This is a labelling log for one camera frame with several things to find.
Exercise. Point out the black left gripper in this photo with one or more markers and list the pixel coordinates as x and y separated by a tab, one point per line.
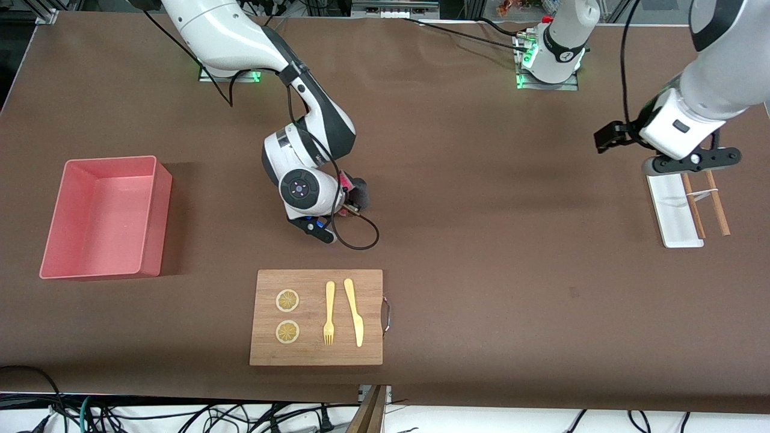
625	132

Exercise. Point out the grey and pink cloth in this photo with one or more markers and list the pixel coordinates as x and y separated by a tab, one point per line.
360	192

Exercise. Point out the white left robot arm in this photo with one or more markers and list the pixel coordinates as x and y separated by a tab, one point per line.
716	78

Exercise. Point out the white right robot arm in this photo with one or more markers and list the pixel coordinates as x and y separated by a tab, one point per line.
301	186

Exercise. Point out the white rectangular tray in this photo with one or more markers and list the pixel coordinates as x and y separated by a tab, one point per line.
668	210

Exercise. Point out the thin white band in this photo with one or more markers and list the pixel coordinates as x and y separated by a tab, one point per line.
704	192

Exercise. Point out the brown wooden stick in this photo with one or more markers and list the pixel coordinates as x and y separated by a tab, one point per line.
695	210
719	207

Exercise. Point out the grey power strip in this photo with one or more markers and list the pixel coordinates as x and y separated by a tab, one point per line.
394	9

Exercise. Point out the yellow plastic knife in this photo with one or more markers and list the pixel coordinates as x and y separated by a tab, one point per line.
354	307

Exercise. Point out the yellow plastic fork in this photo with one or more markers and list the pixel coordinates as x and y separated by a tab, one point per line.
329	300

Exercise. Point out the lemon slice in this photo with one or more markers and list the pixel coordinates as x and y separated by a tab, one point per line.
287	300
287	332

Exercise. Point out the wooden cutting board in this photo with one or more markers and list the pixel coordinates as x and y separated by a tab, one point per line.
316	355

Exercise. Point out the wooden plank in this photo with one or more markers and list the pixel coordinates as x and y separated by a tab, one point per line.
368	415

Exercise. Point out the pink plastic bin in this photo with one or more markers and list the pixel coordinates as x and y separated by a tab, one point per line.
102	222

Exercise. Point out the small metal bracket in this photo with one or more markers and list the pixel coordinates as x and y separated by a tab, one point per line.
363	394

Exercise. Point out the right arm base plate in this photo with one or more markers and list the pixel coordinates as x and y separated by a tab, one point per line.
240	77

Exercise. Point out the aluminium frame corner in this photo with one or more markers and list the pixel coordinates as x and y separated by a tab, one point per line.
45	13

